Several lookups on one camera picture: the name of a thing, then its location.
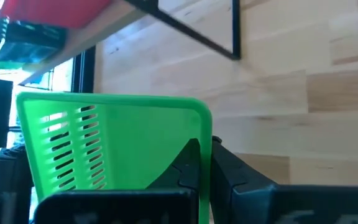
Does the black plastic slotted basket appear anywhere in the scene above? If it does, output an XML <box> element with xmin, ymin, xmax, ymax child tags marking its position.
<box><xmin>0</xmin><ymin>18</ymin><xmax>68</xmax><ymax>65</ymax></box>

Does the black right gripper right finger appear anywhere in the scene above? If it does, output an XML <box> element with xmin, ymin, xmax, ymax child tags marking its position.
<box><xmin>211</xmin><ymin>135</ymin><xmax>358</xmax><ymax>224</ymax></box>

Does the red plastic slotted basket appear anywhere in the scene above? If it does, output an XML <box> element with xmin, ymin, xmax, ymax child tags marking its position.
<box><xmin>0</xmin><ymin>0</ymin><xmax>113</xmax><ymax>29</ymax></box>

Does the black aluminium rig frame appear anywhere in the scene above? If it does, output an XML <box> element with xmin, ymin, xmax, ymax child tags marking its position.
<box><xmin>71</xmin><ymin>46</ymin><xmax>96</xmax><ymax>94</ymax></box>

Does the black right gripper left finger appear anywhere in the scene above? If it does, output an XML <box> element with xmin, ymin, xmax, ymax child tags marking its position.
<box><xmin>34</xmin><ymin>138</ymin><xmax>201</xmax><ymax>224</ymax></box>

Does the wooden shelf with black frame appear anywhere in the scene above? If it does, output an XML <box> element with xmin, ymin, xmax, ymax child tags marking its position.
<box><xmin>19</xmin><ymin>0</ymin><xmax>241</xmax><ymax>86</ymax></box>

